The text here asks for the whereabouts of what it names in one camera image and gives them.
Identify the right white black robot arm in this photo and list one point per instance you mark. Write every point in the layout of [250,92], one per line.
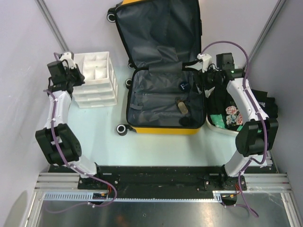
[258,132]

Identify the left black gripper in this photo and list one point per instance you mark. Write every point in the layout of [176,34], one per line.
[81,78]

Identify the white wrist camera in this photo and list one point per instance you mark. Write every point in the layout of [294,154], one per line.
[204,61]
[68,57]

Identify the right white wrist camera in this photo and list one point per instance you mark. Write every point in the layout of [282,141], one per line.
[204,61]

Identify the white plastic tray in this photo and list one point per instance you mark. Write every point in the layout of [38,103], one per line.
[220,130]

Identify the white plastic drawer organizer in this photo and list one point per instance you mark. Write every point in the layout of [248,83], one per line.
[100,88]

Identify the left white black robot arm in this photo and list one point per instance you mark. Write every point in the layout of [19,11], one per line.
[58,143]

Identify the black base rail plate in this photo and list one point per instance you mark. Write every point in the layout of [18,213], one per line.
[169,182]

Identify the grey slotted cable duct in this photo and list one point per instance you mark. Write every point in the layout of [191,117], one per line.
[91,197]

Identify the yellow Pikachu hard-shell suitcase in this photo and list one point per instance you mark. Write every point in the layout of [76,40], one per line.
[162,39]

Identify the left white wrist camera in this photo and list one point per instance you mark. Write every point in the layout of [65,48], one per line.
[68,57]

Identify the green cloth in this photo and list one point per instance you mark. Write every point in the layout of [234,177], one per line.
[217,121]

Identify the black round cap container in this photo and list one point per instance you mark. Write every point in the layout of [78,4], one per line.
[184,121]

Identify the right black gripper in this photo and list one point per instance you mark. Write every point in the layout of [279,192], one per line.
[201,77]

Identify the small beige bottle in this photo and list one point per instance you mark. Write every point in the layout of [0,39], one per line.
[182,107]

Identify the black floral print t-shirt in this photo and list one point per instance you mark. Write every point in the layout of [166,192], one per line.
[221,102]

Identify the light blue table mat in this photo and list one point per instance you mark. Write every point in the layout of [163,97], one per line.
[95,128]

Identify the dark blue round tin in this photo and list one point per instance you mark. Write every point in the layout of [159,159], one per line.
[184,86]

